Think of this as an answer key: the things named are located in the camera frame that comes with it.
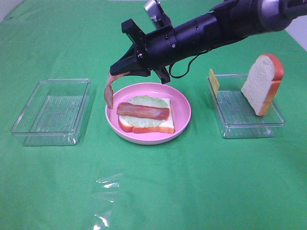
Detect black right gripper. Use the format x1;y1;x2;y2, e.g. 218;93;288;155
110;13;222;84

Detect bacon strip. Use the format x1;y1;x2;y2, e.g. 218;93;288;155
104;72;129;109
117;103;170;120

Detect green lettuce leaf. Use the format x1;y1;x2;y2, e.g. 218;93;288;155
118;95;171;128

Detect bread slice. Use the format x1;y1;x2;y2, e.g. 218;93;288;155
118;105;175;134
241;54;284;116

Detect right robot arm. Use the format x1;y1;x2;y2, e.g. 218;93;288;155
110;0;307;84

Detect pink round plate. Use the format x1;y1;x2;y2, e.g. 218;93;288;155
105;82;191;145

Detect yellow cheese slice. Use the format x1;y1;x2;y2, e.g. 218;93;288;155
209;69;220;96

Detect left clear plastic tray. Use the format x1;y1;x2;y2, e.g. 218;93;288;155
11;79;90;146

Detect clear plastic tray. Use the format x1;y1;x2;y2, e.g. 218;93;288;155
207;74;285;138
11;79;90;146

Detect right clear plastic tray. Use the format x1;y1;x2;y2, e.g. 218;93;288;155
207;74;285;138

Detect green tablecloth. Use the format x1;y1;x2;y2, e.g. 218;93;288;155
0;0;307;230

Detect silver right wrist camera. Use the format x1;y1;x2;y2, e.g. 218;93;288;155
144;0;172;29

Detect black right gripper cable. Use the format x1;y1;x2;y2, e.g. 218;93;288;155
168;40;237;78

